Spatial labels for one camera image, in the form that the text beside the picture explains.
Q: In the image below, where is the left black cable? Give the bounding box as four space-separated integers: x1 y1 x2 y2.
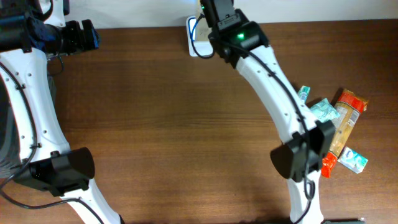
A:
0 52 105 224

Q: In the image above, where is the white barcode scanner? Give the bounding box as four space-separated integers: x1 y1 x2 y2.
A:
186 16 213 57

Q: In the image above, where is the orange noodle packet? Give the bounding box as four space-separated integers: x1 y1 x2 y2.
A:
321 89 369 178

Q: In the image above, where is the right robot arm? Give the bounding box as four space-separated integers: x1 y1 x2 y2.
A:
200 0 335 224

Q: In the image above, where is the dark grey plastic basket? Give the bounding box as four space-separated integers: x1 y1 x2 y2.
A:
1 84 21 179

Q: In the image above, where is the beige snack bag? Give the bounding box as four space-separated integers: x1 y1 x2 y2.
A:
195 0 211 42

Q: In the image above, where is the teal Kleenex tissue pack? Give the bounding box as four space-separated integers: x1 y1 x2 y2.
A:
298 86 310 103

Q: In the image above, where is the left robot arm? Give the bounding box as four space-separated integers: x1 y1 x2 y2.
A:
1 0 123 223

